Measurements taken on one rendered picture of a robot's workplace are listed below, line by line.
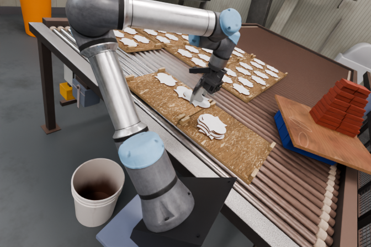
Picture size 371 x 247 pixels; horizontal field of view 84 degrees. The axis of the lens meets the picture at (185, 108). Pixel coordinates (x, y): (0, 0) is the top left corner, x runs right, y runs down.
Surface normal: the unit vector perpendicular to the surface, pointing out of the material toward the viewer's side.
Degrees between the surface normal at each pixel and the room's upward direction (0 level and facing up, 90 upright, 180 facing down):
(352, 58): 90
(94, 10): 82
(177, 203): 29
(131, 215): 0
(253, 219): 0
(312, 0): 90
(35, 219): 0
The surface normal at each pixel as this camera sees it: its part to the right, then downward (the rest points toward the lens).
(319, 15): -0.51, 0.37
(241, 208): 0.30, -0.77
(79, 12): -0.29, 0.44
